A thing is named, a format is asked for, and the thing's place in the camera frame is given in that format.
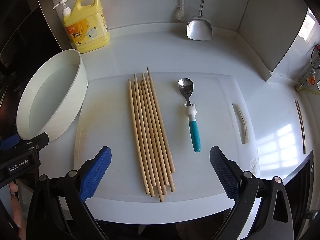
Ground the black glass cooktop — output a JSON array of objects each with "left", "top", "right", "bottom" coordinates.
[{"left": 0, "top": 52, "right": 20, "bottom": 140}]

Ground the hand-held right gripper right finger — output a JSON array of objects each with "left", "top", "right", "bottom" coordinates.
[{"left": 209, "top": 145, "right": 294, "bottom": 240}]

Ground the person's left hand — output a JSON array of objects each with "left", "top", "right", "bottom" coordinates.
[{"left": 9, "top": 182, "right": 27, "bottom": 240}]

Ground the yellow hose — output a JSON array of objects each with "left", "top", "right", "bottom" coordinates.
[{"left": 294, "top": 84, "right": 320, "bottom": 93}]

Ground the black glass backsplash panel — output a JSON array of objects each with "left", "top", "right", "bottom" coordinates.
[{"left": 0, "top": 0, "right": 63, "bottom": 55}]

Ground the thin brown strip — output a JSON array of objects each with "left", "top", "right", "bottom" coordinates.
[{"left": 294, "top": 99, "right": 306, "bottom": 155}]

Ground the white plastic cutting board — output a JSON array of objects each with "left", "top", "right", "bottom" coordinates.
[{"left": 73, "top": 72, "right": 260, "bottom": 224}]

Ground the metal spatula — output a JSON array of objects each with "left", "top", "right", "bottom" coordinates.
[{"left": 186, "top": 0, "right": 213, "bottom": 41}]

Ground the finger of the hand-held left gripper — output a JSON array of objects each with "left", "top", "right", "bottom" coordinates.
[
  {"left": 19, "top": 132, "right": 50, "bottom": 153},
  {"left": 0, "top": 134, "right": 20, "bottom": 152}
]

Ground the white round basin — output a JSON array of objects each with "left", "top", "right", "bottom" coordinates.
[{"left": 15, "top": 49, "right": 88, "bottom": 141}]

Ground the white dish brush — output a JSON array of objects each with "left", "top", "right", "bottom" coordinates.
[{"left": 174, "top": 0, "right": 187, "bottom": 20}]

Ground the teal handled metal spoon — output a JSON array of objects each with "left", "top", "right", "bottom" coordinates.
[{"left": 177, "top": 77, "right": 202, "bottom": 153}]

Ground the bundle of wooden chopsticks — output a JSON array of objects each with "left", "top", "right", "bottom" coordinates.
[{"left": 128, "top": 66, "right": 176, "bottom": 203}]

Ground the orange knob valve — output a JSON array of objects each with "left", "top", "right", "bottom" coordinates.
[{"left": 299, "top": 70, "right": 320, "bottom": 88}]

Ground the yellow dish soap bottle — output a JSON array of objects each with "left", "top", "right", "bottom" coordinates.
[{"left": 52, "top": 0, "right": 111, "bottom": 54}]

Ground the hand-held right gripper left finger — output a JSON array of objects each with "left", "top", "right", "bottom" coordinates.
[{"left": 27, "top": 145, "right": 112, "bottom": 240}]

